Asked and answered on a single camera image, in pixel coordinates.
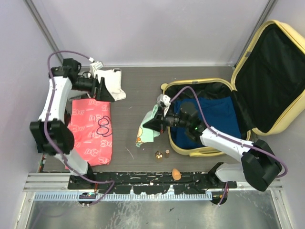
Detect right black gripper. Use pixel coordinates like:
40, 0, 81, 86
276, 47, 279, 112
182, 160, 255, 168
143, 106, 189, 133

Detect pink patterned garment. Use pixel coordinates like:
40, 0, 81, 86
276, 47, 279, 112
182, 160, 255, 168
68, 98, 112, 167

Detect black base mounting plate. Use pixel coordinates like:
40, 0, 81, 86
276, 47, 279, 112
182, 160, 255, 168
68, 172, 225, 195

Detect small brown bottle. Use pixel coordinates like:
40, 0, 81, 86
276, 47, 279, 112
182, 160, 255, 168
164, 149, 170, 158

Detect yellow open suitcase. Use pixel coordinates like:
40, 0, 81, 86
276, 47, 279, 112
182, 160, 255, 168
160, 20, 305, 157

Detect blue shirt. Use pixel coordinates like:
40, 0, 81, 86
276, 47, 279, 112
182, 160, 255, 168
171, 97, 241, 150

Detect aluminium frame rail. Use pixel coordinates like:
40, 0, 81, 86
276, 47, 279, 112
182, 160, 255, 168
22, 170, 284, 202

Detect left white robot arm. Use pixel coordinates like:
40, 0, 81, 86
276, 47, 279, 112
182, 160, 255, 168
30, 58, 114, 189

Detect white folded garment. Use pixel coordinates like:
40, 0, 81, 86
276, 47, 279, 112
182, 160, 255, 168
94, 68, 126, 102

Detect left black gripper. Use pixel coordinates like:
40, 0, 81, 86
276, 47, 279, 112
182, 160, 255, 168
72, 73, 115, 102

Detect copper round bottle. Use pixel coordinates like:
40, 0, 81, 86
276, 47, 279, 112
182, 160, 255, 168
155, 150, 163, 163

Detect mint green cartoon cloth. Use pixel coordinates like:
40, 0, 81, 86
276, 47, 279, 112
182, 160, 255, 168
135, 104, 160, 147

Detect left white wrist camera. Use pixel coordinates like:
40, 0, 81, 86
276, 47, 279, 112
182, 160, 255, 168
89, 61, 104, 78

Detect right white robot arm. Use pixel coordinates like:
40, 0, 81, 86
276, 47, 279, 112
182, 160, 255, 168
143, 102, 282, 191

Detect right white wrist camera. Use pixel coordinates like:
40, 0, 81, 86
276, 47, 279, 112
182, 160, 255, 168
157, 94, 171, 109

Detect orange egg-shaped sponge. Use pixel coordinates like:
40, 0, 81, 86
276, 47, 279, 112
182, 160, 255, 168
172, 168, 182, 181

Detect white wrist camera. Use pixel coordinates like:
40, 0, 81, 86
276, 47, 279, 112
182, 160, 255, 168
89, 61, 104, 78
157, 94, 171, 109

